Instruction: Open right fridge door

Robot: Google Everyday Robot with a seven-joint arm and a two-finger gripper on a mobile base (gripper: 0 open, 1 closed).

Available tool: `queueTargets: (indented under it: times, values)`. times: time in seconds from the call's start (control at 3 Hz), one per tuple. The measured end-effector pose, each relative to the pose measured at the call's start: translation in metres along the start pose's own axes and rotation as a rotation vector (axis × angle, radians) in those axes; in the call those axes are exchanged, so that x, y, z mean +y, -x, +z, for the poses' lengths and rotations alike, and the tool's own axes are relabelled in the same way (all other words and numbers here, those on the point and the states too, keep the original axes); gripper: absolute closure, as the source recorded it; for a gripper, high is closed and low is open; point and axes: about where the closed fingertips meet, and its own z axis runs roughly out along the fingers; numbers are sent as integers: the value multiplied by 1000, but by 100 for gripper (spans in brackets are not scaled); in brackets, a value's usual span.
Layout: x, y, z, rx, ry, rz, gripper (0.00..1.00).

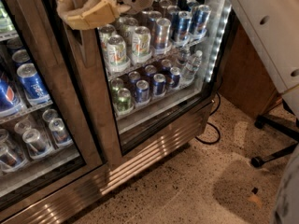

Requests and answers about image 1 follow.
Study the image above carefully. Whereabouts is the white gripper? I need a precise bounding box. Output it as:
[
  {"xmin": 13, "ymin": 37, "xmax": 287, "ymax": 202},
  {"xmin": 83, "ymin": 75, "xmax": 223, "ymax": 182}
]
[{"xmin": 57, "ymin": 0, "xmax": 153, "ymax": 30}]

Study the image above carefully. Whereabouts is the glass fridge door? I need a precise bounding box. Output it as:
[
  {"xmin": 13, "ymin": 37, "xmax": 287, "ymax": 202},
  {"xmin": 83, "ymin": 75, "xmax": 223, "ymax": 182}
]
[
  {"xmin": 52, "ymin": 0, "xmax": 235, "ymax": 169},
  {"xmin": 0, "ymin": 0, "xmax": 102, "ymax": 219}
]

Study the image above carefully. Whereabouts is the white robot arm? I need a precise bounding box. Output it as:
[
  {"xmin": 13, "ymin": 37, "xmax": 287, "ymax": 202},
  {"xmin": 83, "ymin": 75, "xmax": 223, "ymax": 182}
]
[{"xmin": 64, "ymin": 0, "xmax": 298, "ymax": 212}]

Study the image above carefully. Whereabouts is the steel fridge base grille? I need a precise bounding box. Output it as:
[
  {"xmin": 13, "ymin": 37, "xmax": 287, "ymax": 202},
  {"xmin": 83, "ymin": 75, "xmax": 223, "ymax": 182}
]
[{"xmin": 1, "ymin": 101, "xmax": 213, "ymax": 224}]

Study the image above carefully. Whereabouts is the front 7up can left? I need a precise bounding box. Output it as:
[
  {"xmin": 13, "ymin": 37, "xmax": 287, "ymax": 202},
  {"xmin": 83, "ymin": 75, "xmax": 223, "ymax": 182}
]
[{"xmin": 107, "ymin": 35, "xmax": 130, "ymax": 73}]

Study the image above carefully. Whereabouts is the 7up can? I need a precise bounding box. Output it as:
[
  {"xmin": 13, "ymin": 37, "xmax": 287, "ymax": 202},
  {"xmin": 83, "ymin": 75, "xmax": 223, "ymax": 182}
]
[
  {"xmin": 131, "ymin": 26, "xmax": 151, "ymax": 63},
  {"xmin": 107, "ymin": 35, "xmax": 130, "ymax": 73}
]

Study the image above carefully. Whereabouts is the front 7up can right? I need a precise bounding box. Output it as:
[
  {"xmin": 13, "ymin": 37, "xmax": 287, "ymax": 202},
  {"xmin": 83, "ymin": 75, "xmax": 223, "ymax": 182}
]
[{"xmin": 131, "ymin": 26, "xmax": 151, "ymax": 63}]

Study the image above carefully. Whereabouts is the front Red Bull can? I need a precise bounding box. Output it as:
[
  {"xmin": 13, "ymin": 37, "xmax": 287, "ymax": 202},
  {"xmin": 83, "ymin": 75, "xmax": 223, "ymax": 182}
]
[{"xmin": 153, "ymin": 18, "xmax": 171, "ymax": 54}]

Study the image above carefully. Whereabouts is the red bull can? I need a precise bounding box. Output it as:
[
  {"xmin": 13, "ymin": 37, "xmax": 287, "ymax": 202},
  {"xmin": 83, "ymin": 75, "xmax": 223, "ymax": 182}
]
[
  {"xmin": 153, "ymin": 18, "xmax": 171, "ymax": 54},
  {"xmin": 190, "ymin": 5, "xmax": 211, "ymax": 36},
  {"xmin": 173, "ymin": 11, "xmax": 192, "ymax": 46}
]

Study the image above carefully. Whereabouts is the green soda can front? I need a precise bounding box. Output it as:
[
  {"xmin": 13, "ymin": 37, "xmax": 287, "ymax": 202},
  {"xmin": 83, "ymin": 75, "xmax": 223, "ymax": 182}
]
[{"xmin": 116, "ymin": 88, "xmax": 134, "ymax": 115}]

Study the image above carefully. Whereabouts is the Red Bull can middle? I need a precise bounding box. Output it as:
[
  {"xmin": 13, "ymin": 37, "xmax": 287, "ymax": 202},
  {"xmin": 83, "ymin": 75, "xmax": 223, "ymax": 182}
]
[{"xmin": 173, "ymin": 11, "xmax": 192, "ymax": 46}]

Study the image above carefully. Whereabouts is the blue soda can front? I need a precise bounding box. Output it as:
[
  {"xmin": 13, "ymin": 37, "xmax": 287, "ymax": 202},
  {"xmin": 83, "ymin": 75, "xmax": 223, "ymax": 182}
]
[{"xmin": 135, "ymin": 80, "xmax": 150, "ymax": 105}]

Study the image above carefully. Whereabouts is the blue soda can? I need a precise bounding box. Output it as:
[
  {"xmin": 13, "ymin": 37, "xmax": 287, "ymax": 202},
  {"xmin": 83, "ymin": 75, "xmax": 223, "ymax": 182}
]
[
  {"xmin": 135, "ymin": 80, "xmax": 150, "ymax": 105},
  {"xmin": 152, "ymin": 74, "xmax": 166, "ymax": 96},
  {"xmin": 168, "ymin": 67, "xmax": 180, "ymax": 89}
]

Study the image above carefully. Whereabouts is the blue soda can middle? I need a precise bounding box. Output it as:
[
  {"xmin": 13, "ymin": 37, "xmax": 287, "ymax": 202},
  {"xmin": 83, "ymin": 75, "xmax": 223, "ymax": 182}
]
[{"xmin": 152, "ymin": 74, "xmax": 166, "ymax": 96}]

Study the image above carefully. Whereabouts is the front blue Pepsi can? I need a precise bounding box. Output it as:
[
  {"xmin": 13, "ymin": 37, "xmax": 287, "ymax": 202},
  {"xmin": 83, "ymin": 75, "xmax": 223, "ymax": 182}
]
[{"xmin": 17, "ymin": 63, "xmax": 50, "ymax": 105}]

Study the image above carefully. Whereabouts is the blue soda can right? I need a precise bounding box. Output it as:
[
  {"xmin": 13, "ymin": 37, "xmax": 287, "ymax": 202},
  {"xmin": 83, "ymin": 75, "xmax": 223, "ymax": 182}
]
[{"xmin": 168, "ymin": 67, "xmax": 180, "ymax": 89}]

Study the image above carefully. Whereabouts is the Red Bull can right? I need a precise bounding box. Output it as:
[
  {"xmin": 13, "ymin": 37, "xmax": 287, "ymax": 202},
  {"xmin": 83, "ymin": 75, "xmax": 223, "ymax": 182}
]
[{"xmin": 190, "ymin": 5, "xmax": 211, "ymax": 36}]

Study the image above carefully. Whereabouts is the clear water bottle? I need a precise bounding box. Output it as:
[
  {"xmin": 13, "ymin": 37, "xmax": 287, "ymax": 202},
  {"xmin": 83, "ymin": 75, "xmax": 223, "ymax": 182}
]
[{"xmin": 181, "ymin": 50, "xmax": 203, "ymax": 83}]

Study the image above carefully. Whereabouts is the large Pepsi can left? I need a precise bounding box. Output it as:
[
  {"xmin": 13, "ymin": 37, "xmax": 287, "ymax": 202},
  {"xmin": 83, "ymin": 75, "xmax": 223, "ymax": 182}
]
[{"xmin": 0, "ymin": 71, "xmax": 25, "ymax": 118}]

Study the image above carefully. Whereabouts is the silver blue can lower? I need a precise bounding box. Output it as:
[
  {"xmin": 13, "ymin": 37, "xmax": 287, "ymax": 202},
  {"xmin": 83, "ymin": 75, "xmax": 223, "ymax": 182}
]
[{"xmin": 49, "ymin": 118, "xmax": 72, "ymax": 147}]

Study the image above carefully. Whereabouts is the silver can lower left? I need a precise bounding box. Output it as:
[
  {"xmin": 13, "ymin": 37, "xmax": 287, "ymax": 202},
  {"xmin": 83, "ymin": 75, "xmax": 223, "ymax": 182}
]
[{"xmin": 22, "ymin": 129, "xmax": 52, "ymax": 160}]

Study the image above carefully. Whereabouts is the black office chair base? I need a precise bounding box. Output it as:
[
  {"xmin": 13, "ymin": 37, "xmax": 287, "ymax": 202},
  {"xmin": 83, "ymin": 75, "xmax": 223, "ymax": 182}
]
[{"xmin": 250, "ymin": 100, "xmax": 299, "ymax": 169}]

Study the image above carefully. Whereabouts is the black power cable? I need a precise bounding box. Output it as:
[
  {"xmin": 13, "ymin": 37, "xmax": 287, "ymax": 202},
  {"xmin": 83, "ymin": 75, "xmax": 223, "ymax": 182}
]
[{"xmin": 195, "ymin": 91, "xmax": 222, "ymax": 146}]

